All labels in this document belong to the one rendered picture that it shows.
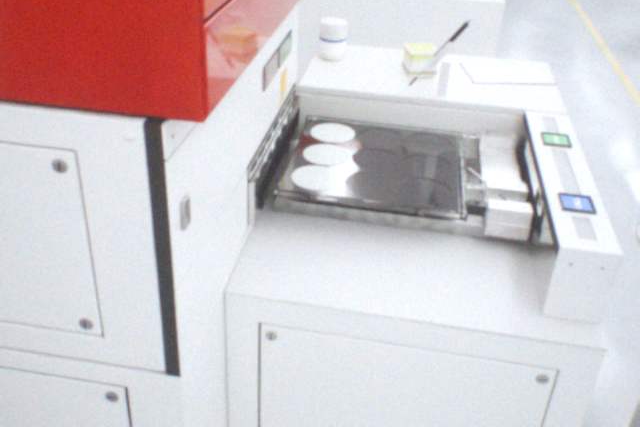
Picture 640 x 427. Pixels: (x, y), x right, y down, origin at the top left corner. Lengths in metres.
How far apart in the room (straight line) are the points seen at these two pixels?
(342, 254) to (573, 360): 0.43
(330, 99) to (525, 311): 0.70
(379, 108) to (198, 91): 0.89
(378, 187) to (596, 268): 0.43
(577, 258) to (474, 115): 0.57
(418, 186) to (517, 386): 0.41
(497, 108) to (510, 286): 0.50
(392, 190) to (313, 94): 0.40
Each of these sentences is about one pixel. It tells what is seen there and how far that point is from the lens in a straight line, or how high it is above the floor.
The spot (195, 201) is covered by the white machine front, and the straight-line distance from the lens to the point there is 0.93.
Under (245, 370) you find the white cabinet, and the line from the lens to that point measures 1.27.
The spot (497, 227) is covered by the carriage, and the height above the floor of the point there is 0.87.
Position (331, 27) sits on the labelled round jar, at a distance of 1.75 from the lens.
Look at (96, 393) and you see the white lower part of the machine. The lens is 1.11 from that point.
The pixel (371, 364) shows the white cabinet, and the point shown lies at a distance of 1.20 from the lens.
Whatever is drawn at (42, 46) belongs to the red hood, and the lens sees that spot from 0.82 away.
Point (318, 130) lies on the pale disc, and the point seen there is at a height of 0.90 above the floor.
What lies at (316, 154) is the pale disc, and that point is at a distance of 1.42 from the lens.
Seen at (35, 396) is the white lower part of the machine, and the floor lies 0.73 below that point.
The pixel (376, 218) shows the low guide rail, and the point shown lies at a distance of 1.34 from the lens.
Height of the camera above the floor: 1.55
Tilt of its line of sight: 30 degrees down
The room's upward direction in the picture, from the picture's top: 3 degrees clockwise
